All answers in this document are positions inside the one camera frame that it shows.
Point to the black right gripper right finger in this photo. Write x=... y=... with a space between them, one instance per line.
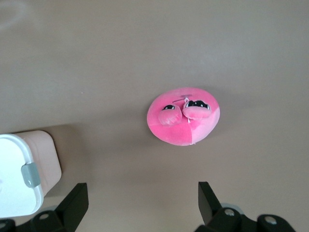
x=217 y=217

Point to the white box lid grey latches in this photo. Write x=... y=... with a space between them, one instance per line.
x=12 y=169

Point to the pink plastic storage box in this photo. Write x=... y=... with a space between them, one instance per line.
x=49 y=157

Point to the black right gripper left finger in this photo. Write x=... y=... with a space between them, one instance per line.
x=70 y=212

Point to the pink round plush toy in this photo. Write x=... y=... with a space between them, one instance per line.
x=173 y=133

